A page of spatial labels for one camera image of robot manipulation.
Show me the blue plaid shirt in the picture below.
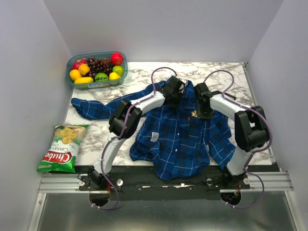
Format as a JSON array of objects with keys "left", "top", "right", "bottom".
[{"left": 71, "top": 79, "right": 236, "bottom": 181}]

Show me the brooch box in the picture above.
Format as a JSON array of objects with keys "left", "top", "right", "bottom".
[{"left": 224, "top": 93, "right": 236, "bottom": 100}]

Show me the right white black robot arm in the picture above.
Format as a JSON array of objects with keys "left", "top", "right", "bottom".
[{"left": 194, "top": 83, "right": 270, "bottom": 189}]

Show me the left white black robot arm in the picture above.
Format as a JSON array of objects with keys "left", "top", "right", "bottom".
[{"left": 87, "top": 76, "right": 188, "bottom": 190}]

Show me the green lime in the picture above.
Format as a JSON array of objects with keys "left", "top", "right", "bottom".
[{"left": 113, "top": 65, "right": 125, "bottom": 77}]

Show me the yellow lemon right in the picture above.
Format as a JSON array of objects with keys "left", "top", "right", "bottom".
[{"left": 109, "top": 72, "right": 121, "bottom": 80}]

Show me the yellow lemon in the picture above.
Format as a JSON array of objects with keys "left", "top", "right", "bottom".
[
  {"left": 109, "top": 72, "right": 121, "bottom": 80},
  {"left": 69, "top": 69, "right": 82, "bottom": 82}
]

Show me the red apple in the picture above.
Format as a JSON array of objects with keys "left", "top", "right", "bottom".
[{"left": 110, "top": 52, "right": 124, "bottom": 65}]

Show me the purple grape bunch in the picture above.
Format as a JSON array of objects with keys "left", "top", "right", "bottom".
[{"left": 86, "top": 57, "right": 115, "bottom": 78}]

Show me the clear teal fruit container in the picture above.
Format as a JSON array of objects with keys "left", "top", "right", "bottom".
[{"left": 65, "top": 51, "right": 128, "bottom": 90}]

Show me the orange fruit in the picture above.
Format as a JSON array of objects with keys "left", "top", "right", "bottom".
[{"left": 78, "top": 64, "right": 90, "bottom": 76}]

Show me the yellow mango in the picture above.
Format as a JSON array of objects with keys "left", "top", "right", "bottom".
[{"left": 74, "top": 77, "right": 93, "bottom": 84}]

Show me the yellow lemon left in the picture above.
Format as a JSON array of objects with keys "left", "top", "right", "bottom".
[{"left": 69, "top": 69, "right": 82, "bottom": 82}]

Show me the pink dragon fruit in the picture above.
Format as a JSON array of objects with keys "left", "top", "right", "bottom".
[{"left": 72, "top": 58, "right": 87, "bottom": 70}]

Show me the green red snack bag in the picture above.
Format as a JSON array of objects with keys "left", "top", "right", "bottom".
[{"left": 37, "top": 125, "right": 88, "bottom": 173}]

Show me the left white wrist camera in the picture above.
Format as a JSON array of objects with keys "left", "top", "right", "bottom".
[{"left": 179, "top": 79, "right": 188, "bottom": 93}]

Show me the purple cable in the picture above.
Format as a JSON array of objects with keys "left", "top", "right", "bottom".
[
  {"left": 92, "top": 66, "right": 179, "bottom": 210},
  {"left": 204, "top": 69, "right": 274, "bottom": 174},
  {"left": 223, "top": 170, "right": 265, "bottom": 209}
]

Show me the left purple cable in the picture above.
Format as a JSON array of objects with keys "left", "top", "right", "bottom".
[{"left": 92, "top": 66, "right": 179, "bottom": 210}]

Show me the black front mounting rail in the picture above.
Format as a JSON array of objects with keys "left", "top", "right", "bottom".
[{"left": 77, "top": 166, "right": 250, "bottom": 201}]

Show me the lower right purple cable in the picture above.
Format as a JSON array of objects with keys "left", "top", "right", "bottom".
[{"left": 223, "top": 170, "right": 265, "bottom": 209}]

